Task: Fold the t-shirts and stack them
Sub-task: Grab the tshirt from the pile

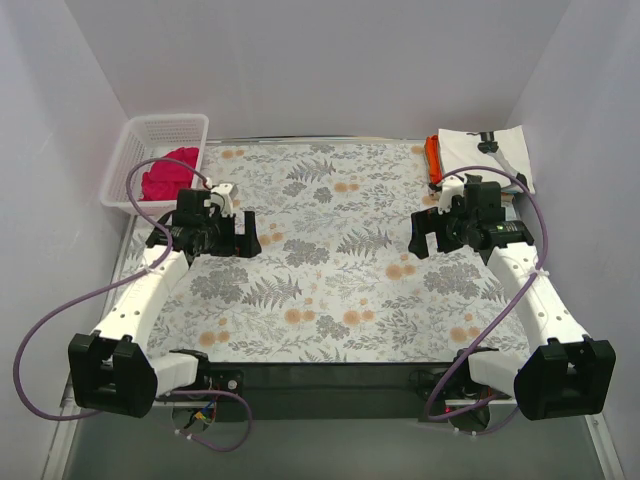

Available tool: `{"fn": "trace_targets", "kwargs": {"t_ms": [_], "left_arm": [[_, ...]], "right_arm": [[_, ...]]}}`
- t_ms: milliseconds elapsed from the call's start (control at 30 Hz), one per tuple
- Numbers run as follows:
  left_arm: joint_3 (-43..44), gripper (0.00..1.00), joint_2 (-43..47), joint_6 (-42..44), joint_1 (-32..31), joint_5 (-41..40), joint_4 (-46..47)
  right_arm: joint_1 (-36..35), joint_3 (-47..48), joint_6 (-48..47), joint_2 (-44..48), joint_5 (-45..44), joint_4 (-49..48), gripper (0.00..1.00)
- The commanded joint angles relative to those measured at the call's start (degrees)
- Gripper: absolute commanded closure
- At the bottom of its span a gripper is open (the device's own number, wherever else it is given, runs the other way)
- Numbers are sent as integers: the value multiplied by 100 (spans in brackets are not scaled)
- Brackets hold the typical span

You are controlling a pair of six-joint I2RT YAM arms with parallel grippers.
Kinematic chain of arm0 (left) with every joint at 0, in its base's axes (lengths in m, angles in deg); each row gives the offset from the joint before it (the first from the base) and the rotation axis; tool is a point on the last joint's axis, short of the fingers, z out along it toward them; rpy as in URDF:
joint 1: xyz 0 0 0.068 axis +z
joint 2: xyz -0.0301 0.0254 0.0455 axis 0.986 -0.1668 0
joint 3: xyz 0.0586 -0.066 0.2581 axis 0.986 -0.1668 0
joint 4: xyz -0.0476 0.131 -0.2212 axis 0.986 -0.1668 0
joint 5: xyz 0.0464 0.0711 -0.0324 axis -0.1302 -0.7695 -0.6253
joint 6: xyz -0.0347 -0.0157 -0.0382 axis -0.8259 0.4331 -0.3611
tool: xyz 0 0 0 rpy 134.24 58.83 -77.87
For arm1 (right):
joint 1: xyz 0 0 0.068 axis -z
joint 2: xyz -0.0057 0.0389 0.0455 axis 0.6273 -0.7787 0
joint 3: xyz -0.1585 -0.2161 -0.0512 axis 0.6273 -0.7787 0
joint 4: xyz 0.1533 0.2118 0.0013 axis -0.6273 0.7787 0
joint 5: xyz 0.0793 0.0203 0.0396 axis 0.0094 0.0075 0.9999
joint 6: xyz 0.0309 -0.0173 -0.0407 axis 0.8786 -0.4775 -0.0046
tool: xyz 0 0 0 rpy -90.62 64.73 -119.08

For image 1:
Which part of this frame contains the white plastic basket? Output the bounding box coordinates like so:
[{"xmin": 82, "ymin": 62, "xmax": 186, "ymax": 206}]
[{"xmin": 100, "ymin": 114, "xmax": 209, "ymax": 215}]

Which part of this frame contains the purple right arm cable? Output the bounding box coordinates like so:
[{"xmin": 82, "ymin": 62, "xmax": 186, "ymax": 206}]
[{"xmin": 422, "ymin": 167, "xmax": 551, "ymax": 437}]

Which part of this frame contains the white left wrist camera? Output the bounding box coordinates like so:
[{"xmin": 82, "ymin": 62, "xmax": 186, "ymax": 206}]
[{"xmin": 205, "ymin": 183, "xmax": 238, "ymax": 218}]

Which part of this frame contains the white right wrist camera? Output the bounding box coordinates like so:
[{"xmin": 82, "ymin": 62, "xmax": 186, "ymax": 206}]
[{"xmin": 438, "ymin": 175, "xmax": 482, "ymax": 213}]

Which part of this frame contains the floral table mat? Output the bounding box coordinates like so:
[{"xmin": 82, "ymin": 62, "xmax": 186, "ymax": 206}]
[{"xmin": 148, "ymin": 143, "xmax": 528, "ymax": 362}]

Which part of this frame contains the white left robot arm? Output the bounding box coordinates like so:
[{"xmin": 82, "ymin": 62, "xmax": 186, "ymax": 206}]
[{"xmin": 68, "ymin": 183, "xmax": 261, "ymax": 418}]

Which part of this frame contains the magenta t shirt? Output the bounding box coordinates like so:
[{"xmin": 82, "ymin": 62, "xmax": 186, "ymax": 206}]
[{"xmin": 141, "ymin": 147, "xmax": 199, "ymax": 201}]

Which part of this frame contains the white printed folded t shirt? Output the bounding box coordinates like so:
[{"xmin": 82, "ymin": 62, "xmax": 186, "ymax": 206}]
[{"xmin": 438, "ymin": 125, "xmax": 535, "ymax": 193}]

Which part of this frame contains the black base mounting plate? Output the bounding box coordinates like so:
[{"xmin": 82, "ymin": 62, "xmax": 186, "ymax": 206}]
[{"xmin": 155, "ymin": 362, "xmax": 512, "ymax": 422}]

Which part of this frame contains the orange folded t shirt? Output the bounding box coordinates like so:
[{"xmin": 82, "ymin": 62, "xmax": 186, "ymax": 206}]
[{"xmin": 424, "ymin": 135, "xmax": 443, "ymax": 184}]

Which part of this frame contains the aluminium frame rail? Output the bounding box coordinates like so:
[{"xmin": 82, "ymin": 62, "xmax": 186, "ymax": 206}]
[{"xmin": 45, "ymin": 371, "xmax": 625, "ymax": 479}]

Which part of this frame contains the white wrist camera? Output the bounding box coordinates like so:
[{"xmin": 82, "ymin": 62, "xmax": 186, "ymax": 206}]
[
  {"xmin": 438, "ymin": 175, "xmax": 482, "ymax": 213},
  {"xmin": 205, "ymin": 183, "xmax": 238, "ymax": 218}
]

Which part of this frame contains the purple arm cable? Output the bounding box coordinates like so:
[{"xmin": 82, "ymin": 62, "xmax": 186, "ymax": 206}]
[
  {"xmin": 13, "ymin": 159, "xmax": 252, "ymax": 453},
  {"xmin": 422, "ymin": 167, "xmax": 551, "ymax": 437}
]

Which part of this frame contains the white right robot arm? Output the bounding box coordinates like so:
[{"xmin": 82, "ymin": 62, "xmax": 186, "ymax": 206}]
[{"xmin": 409, "ymin": 176, "xmax": 616, "ymax": 420}]

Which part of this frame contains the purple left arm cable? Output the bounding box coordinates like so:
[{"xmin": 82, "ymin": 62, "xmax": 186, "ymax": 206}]
[{"xmin": 13, "ymin": 159, "xmax": 252, "ymax": 453}]

